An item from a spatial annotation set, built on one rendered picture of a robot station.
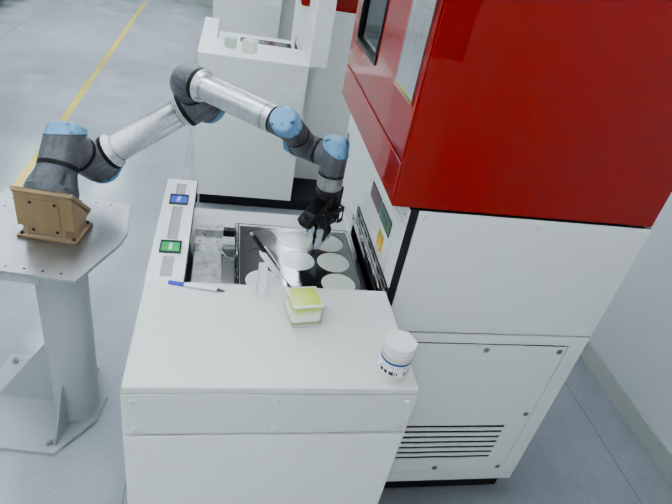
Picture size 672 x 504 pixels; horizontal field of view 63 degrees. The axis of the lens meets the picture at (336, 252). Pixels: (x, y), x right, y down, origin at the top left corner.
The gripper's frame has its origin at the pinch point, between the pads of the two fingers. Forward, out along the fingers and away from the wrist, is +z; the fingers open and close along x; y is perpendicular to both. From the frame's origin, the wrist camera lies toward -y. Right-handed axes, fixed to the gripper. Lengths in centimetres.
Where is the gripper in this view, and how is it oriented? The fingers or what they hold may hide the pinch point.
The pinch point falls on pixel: (313, 246)
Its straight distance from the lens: 169.8
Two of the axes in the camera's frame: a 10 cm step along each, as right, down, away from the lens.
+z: -1.7, 8.2, 5.5
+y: 6.5, -3.3, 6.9
